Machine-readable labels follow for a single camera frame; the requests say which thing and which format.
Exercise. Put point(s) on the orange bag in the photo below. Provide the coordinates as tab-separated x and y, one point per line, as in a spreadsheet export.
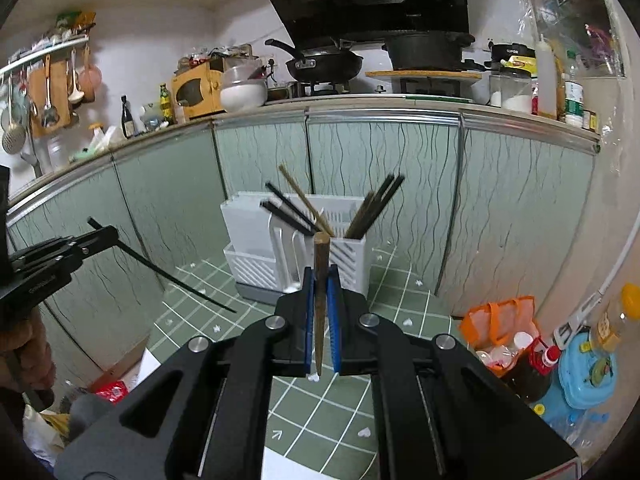
495	317

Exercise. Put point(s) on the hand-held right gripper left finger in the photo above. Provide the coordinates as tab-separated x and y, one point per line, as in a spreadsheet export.
309	320

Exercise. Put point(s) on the white pipe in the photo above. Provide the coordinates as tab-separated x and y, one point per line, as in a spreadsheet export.
622	265

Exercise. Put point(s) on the green checked tablecloth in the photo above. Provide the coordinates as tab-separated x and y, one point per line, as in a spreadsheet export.
390	290

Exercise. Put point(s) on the red snack packet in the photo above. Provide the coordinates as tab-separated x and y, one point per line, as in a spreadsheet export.
111	391

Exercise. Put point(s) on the yellow toaster oven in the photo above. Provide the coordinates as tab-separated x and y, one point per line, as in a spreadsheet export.
197	92

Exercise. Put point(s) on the jar with yellow lid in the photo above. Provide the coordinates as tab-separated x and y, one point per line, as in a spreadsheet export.
612	320

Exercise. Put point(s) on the black cooking pot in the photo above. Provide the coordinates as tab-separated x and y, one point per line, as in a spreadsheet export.
425	50

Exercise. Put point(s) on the hanging wooden cutting board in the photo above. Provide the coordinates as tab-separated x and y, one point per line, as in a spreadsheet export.
60	90

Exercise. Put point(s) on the hanging metal ladle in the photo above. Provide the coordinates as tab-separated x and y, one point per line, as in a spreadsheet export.
48	110

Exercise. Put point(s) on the white plastic bag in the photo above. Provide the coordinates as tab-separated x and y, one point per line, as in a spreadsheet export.
97	142

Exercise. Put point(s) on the person's left hand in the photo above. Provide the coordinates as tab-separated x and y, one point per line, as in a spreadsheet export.
30	345

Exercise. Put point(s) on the white utensil holder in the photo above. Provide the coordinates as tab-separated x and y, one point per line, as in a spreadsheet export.
250	230

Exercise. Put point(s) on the hanging metal strainer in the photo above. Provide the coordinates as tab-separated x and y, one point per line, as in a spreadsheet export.
12	135

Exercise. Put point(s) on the red cap bottle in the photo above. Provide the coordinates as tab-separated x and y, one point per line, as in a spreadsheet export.
547	357

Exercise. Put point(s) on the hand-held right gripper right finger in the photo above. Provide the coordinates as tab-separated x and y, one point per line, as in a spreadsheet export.
334	320

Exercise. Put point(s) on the cardboard box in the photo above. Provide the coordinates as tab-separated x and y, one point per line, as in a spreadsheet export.
122	365

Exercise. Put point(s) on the dark brown chopstick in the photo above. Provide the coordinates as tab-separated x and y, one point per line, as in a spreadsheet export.
359	215

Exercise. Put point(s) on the wooden chopstick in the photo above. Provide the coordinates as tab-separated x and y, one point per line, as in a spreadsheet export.
320	285
305	200

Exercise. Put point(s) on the green label bottle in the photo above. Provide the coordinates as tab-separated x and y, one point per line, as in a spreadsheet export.
574	100

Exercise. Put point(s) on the white squeeze bottle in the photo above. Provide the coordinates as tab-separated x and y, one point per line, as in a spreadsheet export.
546	80

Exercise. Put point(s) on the blue plastic container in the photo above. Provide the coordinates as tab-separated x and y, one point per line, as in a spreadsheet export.
585	380

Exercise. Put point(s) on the black chopstick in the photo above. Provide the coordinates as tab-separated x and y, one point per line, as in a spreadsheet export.
294	217
375	202
387	197
280	217
290	206
175	277

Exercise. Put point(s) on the clear jar white powder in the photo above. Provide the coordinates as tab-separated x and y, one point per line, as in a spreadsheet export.
515	95

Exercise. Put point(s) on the black lidded appliance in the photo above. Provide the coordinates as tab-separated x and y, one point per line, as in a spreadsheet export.
510	52

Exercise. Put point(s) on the green glass bottle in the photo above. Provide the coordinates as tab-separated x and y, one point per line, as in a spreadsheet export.
165	105

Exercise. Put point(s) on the gas stove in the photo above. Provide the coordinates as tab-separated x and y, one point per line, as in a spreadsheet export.
320	91

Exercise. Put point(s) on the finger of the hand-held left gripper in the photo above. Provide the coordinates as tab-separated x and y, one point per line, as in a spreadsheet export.
65	260
75	240

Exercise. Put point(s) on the white bowl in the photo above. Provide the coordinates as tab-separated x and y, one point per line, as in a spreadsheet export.
242	95

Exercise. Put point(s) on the dark wine bottle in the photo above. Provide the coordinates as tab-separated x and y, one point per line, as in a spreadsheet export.
128	120

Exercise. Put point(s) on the hanging pink spoon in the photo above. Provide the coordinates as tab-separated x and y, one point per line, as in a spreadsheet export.
90	77

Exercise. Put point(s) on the black wok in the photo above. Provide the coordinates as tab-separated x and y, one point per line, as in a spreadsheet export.
325	65

